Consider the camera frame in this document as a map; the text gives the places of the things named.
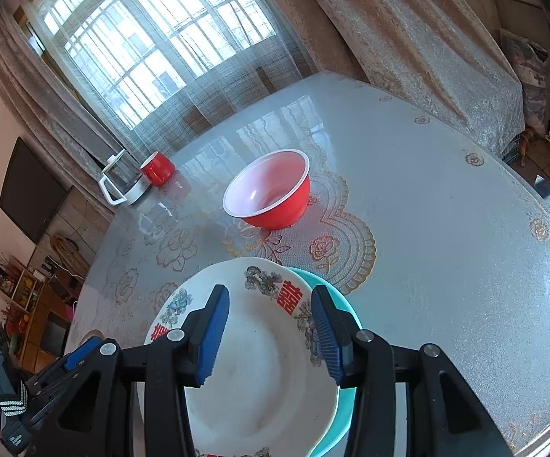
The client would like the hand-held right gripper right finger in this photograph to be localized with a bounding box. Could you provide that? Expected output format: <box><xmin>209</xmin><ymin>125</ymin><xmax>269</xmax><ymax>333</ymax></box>
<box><xmin>310</xmin><ymin>284</ymin><xmax>514</xmax><ymax>457</ymax></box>

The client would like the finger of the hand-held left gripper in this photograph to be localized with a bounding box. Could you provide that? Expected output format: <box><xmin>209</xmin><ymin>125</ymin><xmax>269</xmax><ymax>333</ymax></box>
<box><xmin>20</xmin><ymin>336</ymin><xmax>104</xmax><ymax>427</ymax></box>

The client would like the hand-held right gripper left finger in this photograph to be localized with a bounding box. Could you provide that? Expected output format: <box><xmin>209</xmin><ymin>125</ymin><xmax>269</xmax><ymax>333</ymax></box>
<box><xmin>41</xmin><ymin>284</ymin><xmax>230</xmax><ymax>457</ymax></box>

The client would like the white plate with dragon print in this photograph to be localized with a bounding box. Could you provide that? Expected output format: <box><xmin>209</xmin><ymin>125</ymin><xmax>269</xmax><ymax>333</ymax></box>
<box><xmin>144</xmin><ymin>256</ymin><xmax>341</xmax><ymax>457</ymax></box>

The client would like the teal plate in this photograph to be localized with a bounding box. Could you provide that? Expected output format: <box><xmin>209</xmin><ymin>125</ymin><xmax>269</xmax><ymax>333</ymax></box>
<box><xmin>289</xmin><ymin>267</ymin><xmax>364</xmax><ymax>457</ymax></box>

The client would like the wooden television cabinet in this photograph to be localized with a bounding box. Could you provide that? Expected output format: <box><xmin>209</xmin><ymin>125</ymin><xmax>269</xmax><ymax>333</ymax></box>
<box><xmin>0</xmin><ymin>254</ymin><xmax>90</xmax><ymax>377</ymax></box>

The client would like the gold-trimmed lace table mat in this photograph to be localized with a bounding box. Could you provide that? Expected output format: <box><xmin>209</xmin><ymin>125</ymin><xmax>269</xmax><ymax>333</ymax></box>
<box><xmin>87</xmin><ymin>166</ymin><xmax>377</xmax><ymax>344</ymax></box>

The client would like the wicker basket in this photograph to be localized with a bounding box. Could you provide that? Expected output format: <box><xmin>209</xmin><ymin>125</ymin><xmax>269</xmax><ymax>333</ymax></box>
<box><xmin>48</xmin><ymin>233</ymin><xmax>90</xmax><ymax>278</ymax></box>

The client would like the red bowl with white inside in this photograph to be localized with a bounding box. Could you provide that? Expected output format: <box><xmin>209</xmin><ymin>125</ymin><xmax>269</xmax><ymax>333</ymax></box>
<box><xmin>222</xmin><ymin>149</ymin><xmax>312</xmax><ymax>230</ymax></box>

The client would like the black flat television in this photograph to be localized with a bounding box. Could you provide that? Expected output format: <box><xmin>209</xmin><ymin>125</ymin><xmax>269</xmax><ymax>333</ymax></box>
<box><xmin>0</xmin><ymin>137</ymin><xmax>74</xmax><ymax>244</ymax></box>

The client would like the red mug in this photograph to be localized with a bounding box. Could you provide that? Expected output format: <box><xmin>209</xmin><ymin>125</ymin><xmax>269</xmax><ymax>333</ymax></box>
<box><xmin>140</xmin><ymin>151</ymin><xmax>176</xmax><ymax>186</ymax></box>

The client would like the wooden chair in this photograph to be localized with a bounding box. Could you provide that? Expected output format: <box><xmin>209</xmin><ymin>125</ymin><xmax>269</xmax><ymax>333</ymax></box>
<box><xmin>256</xmin><ymin>64</ymin><xmax>318</xmax><ymax>89</ymax></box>
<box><xmin>182</xmin><ymin>105</ymin><xmax>237</xmax><ymax>140</ymax></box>

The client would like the white sheer curtain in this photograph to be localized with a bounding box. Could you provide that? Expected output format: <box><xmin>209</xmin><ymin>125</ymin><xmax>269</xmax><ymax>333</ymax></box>
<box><xmin>22</xmin><ymin>0</ymin><xmax>321</xmax><ymax>153</ymax></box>

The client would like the beige thick curtain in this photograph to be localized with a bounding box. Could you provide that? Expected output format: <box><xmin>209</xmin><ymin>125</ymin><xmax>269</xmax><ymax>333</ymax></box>
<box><xmin>0</xmin><ymin>0</ymin><xmax>128</xmax><ymax>167</ymax></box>
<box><xmin>284</xmin><ymin>0</ymin><xmax>526</xmax><ymax>153</ymax></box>

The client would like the blue plastic crate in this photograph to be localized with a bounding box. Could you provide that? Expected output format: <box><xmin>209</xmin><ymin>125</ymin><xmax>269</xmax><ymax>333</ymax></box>
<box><xmin>501</xmin><ymin>136</ymin><xmax>523</xmax><ymax>165</ymax></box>

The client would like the window with white bars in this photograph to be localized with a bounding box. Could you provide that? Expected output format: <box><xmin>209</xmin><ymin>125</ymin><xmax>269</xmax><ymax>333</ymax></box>
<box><xmin>32</xmin><ymin>0</ymin><xmax>278</xmax><ymax>127</ymax></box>

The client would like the patterned cloth bundle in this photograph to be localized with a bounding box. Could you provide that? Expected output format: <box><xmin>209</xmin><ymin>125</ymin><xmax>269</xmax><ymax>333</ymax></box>
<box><xmin>499</xmin><ymin>29</ymin><xmax>549</xmax><ymax>129</ymax></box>

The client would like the glass kettle with white handle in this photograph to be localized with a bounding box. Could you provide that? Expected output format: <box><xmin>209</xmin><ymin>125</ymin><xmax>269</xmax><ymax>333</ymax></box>
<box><xmin>98</xmin><ymin>149</ymin><xmax>151</xmax><ymax>206</ymax></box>

